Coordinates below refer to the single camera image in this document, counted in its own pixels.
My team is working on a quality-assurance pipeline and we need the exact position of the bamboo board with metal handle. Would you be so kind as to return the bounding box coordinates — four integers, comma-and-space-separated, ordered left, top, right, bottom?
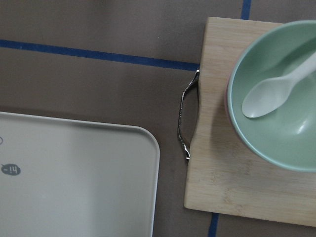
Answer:
184, 17, 316, 227

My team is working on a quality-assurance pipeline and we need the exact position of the cream rabbit print tray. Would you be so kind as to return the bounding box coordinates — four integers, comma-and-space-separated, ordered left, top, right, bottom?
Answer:
0, 112, 160, 237

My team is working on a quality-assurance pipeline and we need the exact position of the white plastic spoon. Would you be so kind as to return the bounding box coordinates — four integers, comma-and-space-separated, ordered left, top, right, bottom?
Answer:
241, 53, 316, 118

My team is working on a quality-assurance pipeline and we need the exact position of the green bowl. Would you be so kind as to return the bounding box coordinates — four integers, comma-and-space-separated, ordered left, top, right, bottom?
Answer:
226, 20, 316, 172

